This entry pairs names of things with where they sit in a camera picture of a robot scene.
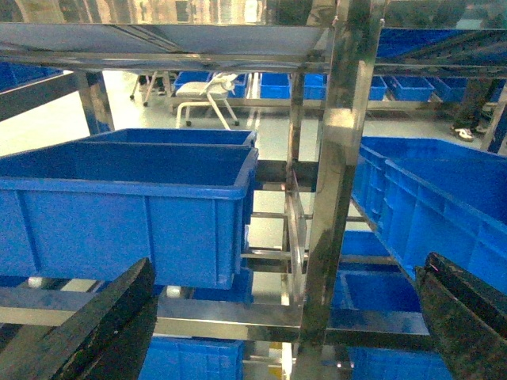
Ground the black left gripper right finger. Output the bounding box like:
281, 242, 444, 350
415, 252, 506, 379

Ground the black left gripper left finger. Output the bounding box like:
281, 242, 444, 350
1, 258, 158, 379

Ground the blue crate right shelf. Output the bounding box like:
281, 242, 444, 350
352, 137, 506, 292

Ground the blue bin bottom left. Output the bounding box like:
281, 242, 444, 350
139, 336, 244, 379

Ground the blue bin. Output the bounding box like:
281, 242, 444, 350
331, 271, 421, 313
1, 142, 258, 289
80, 128, 257, 147
139, 336, 244, 379

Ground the blue bin lower right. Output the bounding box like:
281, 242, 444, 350
331, 271, 421, 313

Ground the blue bin front left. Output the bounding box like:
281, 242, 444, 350
1, 142, 258, 289

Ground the blue bin behind left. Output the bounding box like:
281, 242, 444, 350
80, 128, 257, 147

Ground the white folding chair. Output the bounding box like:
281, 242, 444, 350
175, 72, 240, 130

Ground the steel shelf frame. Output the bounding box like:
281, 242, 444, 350
0, 0, 507, 380

